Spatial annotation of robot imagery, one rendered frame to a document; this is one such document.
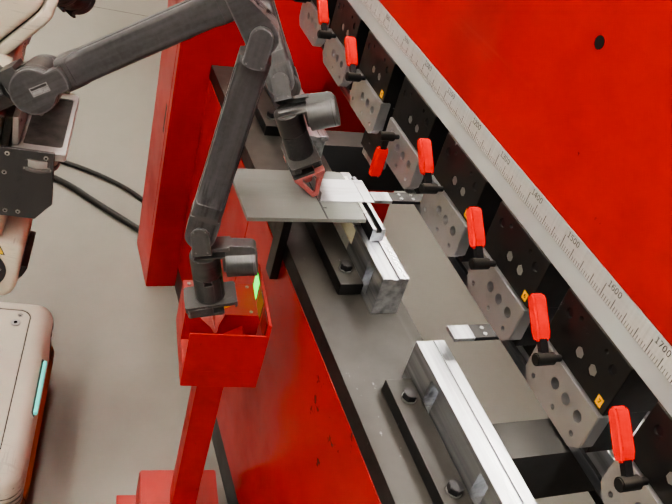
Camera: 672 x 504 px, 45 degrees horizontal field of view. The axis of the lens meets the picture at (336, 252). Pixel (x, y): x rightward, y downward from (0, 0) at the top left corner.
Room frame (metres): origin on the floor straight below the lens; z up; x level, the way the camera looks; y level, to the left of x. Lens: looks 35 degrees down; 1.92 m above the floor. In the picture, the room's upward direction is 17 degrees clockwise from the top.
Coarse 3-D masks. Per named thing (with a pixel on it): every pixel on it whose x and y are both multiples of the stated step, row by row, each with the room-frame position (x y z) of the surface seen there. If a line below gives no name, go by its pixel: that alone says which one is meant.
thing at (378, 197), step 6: (372, 192) 1.57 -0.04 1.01; (378, 192) 1.57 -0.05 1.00; (384, 192) 1.58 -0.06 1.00; (390, 192) 1.59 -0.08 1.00; (396, 192) 1.60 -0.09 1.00; (372, 198) 1.54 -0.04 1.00; (378, 198) 1.55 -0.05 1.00; (384, 198) 1.56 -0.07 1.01; (390, 198) 1.56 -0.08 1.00; (396, 198) 1.57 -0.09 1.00; (402, 198) 1.58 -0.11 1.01; (408, 198) 1.59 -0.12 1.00; (414, 198) 1.60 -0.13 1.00; (420, 198) 1.60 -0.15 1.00
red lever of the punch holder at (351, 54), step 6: (348, 36) 1.61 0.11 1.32; (348, 42) 1.60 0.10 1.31; (354, 42) 1.60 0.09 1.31; (348, 48) 1.59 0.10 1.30; (354, 48) 1.59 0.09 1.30; (348, 54) 1.58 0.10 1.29; (354, 54) 1.59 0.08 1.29; (348, 60) 1.57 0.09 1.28; (354, 60) 1.58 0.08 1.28; (354, 66) 1.57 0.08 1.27; (348, 72) 1.55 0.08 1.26; (354, 72) 1.56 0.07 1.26; (348, 78) 1.55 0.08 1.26; (354, 78) 1.55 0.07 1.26; (360, 78) 1.56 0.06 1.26
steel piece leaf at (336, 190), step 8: (312, 184) 1.52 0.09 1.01; (328, 184) 1.55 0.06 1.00; (336, 184) 1.56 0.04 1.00; (344, 184) 1.57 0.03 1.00; (352, 184) 1.58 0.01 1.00; (320, 192) 1.48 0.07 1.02; (328, 192) 1.51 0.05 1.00; (336, 192) 1.52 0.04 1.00; (344, 192) 1.53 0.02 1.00; (352, 192) 1.54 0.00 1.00; (320, 200) 1.47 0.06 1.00; (328, 200) 1.48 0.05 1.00; (336, 200) 1.49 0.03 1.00; (344, 200) 1.50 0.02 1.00; (352, 200) 1.51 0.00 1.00; (360, 200) 1.52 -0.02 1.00
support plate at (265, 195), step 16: (240, 176) 1.47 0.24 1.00; (256, 176) 1.49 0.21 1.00; (272, 176) 1.51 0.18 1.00; (288, 176) 1.53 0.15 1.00; (336, 176) 1.59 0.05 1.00; (240, 192) 1.41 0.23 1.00; (256, 192) 1.43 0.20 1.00; (272, 192) 1.45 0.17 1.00; (288, 192) 1.47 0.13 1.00; (304, 192) 1.49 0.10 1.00; (256, 208) 1.37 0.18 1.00; (272, 208) 1.39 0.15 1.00; (288, 208) 1.41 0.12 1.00; (304, 208) 1.43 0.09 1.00; (320, 208) 1.45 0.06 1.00; (336, 208) 1.46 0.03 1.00; (352, 208) 1.48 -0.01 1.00
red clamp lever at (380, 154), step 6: (384, 132) 1.37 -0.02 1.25; (390, 132) 1.38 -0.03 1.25; (378, 138) 1.37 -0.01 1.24; (384, 138) 1.36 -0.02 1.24; (390, 138) 1.37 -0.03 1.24; (396, 138) 1.38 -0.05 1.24; (384, 144) 1.37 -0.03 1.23; (378, 150) 1.37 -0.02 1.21; (384, 150) 1.37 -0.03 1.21; (378, 156) 1.37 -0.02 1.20; (384, 156) 1.37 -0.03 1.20; (372, 162) 1.37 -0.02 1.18; (378, 162) 1.37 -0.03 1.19; (384, 162) 1.38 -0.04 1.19; (372, 168) 1.37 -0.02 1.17; (378, 168) 1.37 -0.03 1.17; (372, 174) 1.37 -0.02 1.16; (378, 174) 1.37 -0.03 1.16
